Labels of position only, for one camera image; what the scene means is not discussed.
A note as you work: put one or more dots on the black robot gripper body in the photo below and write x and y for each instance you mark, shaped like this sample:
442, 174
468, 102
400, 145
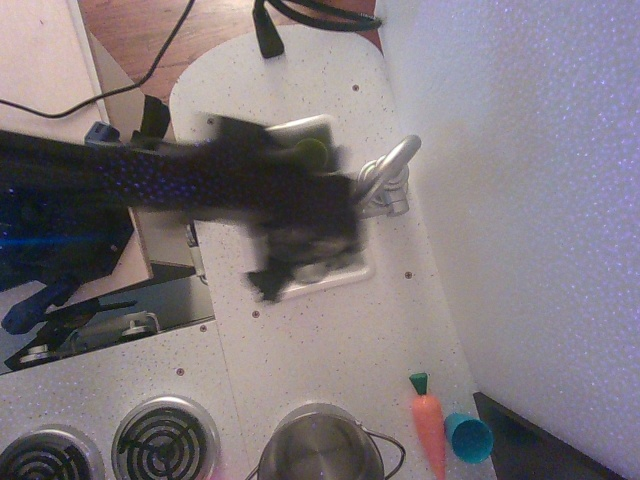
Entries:
315, 223

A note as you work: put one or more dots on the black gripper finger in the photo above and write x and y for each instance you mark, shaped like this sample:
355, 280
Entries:
269, 284

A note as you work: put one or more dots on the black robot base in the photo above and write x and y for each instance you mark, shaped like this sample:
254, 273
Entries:
60, 246

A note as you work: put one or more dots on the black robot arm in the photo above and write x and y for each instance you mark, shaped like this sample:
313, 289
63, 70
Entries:
62, 203

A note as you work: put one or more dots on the silver faucet base with lever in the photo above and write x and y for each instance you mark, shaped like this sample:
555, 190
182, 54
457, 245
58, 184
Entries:
390, 197

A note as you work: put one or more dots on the green plastic cup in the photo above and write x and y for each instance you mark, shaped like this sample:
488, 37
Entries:
311, 154

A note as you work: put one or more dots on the grey toy sink basin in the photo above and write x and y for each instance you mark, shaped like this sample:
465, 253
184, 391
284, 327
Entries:
278, 171

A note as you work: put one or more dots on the stainless steel pot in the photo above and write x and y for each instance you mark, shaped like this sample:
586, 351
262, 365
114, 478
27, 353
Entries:
323, 441

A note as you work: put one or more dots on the black clamp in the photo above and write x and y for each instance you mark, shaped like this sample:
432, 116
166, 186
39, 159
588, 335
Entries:
154, 123

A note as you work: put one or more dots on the right black stove burner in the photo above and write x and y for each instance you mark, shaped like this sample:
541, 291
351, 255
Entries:
166, 437

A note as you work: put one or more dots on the black stove burner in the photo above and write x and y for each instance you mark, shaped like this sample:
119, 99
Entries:
166, 437
52, 452

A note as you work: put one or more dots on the orange toy carrot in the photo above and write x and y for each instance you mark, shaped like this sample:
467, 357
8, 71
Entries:
428, 419

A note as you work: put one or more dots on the blue clamp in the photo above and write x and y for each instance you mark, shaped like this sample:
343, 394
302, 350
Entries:
101, 133

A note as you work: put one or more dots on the teal plastic cup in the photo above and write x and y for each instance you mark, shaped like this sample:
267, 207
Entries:
471, 439

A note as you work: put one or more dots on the left black stove burner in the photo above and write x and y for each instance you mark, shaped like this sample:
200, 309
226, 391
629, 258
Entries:
52, 452

